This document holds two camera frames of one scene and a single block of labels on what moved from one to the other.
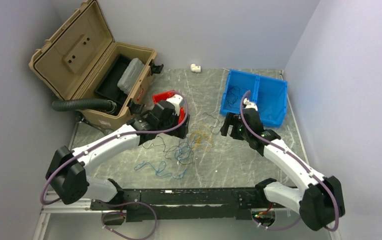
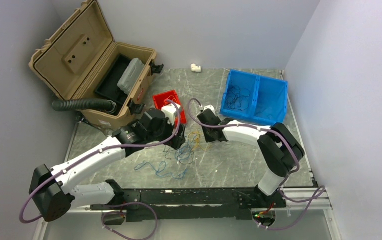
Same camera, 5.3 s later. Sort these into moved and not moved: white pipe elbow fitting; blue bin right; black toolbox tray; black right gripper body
Moved: black right gripper body
Not moved: blue bin right; black toolbox tray; white pipe elbow fitting
